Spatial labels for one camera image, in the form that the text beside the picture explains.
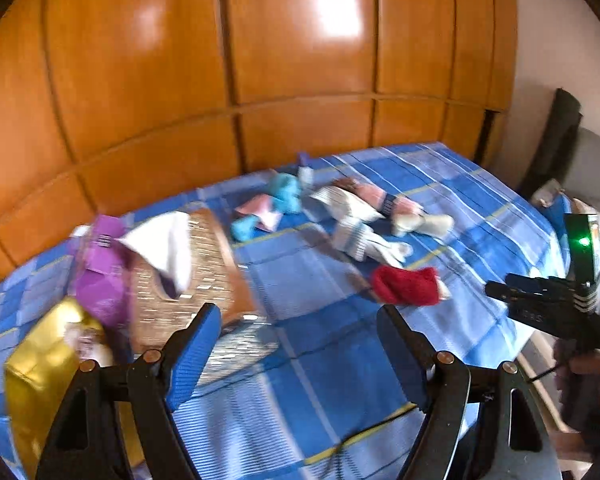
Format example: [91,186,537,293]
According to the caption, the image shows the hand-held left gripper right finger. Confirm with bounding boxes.
[376,305,561,480]

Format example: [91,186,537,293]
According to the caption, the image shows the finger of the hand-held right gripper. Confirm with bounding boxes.
[484,272,573,308]

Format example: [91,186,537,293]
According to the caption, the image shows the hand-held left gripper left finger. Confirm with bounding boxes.
[35,302,223,480]

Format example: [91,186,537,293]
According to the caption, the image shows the red sock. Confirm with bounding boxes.
[370,266,449,307]

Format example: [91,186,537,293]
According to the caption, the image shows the white ribbed sock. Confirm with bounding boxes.
[332,215,413,269]

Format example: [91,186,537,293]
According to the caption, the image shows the beige sock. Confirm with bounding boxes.
[391,212,455,238]

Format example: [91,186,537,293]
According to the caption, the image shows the cyan sock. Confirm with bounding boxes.
[230,215,262,242]
[267,172,304,216]

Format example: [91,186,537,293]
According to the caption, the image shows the pink striped sock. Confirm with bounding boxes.
[352,182,423,218]

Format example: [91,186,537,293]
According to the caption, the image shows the pink white sock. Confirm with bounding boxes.
[236,196,283,232]

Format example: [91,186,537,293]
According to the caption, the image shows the white grey sock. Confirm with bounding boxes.
[307,185,386,222]

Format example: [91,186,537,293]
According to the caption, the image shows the small pale blue sock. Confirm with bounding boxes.
[297,152,317,187]

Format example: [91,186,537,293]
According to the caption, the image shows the person's right hand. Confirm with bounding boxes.
[552,337,600,431]

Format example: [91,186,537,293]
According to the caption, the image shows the blue plaid bed sheet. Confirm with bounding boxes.
[0,142,581,480]

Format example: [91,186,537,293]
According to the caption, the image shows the white cloth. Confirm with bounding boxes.
[116,212,193,293]

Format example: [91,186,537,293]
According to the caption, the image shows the purple box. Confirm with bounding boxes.
[69,214,133,328]

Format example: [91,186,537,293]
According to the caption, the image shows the gold box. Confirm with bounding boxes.
[2,296,116,478]

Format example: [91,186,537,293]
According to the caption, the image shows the black padded board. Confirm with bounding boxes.
[517,87,583,196]

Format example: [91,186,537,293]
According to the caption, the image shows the wooden wardrobe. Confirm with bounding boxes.
[0,0,518,301]

